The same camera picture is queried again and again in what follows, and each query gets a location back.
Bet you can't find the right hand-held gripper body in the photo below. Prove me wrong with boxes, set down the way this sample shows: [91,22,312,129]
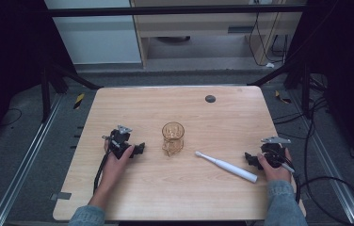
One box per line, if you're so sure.
[258,136,292,169]

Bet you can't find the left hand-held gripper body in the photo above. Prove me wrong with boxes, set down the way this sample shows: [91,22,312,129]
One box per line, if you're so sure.
[102,124,137,160]

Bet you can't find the white electric toothbrush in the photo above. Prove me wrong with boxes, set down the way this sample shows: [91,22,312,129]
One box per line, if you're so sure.
[194,151,259,184]

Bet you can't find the clear glass cup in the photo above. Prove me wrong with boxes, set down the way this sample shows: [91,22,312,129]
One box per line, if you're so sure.
[161,121,185,157]

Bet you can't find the person's right hand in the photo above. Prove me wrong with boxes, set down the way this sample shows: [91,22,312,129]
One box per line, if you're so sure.
[256,147,293,184]

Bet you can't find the person's left hand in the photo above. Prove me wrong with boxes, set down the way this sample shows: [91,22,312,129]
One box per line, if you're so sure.
[100,139,136,189]

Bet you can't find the yellow black striped tape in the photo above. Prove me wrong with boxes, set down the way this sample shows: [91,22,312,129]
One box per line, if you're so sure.
[274,89,292,105]
[72,92,86,110]

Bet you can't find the wooden desk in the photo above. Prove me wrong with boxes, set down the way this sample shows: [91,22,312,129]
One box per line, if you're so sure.
[52,85,307,222]

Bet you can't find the black metal stand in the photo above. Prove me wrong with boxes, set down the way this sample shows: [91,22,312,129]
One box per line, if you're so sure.
[39,59,103,124]
[247,59,327,121]

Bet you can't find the grey tape patch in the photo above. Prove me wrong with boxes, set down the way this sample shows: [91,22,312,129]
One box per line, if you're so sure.
[50,191,72,202]

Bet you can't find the white cabinet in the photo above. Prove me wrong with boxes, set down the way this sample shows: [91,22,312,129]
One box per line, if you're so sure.
[43,0,143,66]

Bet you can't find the black metal crossbar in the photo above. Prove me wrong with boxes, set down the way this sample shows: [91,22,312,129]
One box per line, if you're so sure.
[33,4,311,18]

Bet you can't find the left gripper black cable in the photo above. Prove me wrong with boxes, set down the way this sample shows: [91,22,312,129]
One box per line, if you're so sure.
[92,150,111,196]

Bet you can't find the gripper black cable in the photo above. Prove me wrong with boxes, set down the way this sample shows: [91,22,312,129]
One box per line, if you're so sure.
[92,150,111,196]
[272,150,354,226]

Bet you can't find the aluminium floor rail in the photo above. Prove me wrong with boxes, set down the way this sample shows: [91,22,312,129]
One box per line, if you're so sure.
[0,93,65,226]
[286,90,354,225]

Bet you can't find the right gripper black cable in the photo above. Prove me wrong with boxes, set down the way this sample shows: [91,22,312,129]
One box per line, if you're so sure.
[272,150,354,226]

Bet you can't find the black hanging cables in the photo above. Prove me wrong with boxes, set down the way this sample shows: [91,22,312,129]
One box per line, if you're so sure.
[248,0,292,68]

